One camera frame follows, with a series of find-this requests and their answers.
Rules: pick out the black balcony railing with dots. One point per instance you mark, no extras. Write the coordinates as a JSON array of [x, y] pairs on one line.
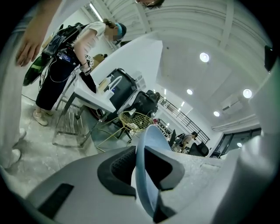
[[186, 119]]

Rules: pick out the white air conditioner unit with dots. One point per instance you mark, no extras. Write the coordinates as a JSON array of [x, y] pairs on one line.
[[232, 106]]

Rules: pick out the white pump bottle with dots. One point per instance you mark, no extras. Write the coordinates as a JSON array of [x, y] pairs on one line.
[[111, 94]]

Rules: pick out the round ceiling light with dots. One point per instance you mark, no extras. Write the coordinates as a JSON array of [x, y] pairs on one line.
[[216, 113], [190, 92], [204, 57], [247, 93]]

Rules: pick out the big blue plate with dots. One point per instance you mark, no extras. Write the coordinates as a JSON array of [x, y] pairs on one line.
[[146, 197]]

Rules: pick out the ceiling tube lamp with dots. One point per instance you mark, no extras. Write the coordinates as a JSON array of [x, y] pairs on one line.
[[94, 11]]

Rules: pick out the white curved faucet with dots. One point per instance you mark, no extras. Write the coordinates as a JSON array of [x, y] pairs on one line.
[[114, 79]]

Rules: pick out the black backpack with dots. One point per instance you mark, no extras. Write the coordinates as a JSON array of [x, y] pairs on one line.
[[63, 37]]

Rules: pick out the dark green round object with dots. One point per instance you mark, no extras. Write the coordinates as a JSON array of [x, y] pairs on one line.
[[32, 72]]

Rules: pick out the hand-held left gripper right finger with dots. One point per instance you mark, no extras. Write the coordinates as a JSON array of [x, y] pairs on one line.
[[192, 175]]

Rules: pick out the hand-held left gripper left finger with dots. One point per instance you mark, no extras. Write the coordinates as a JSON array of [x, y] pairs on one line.
[[87, 186]]

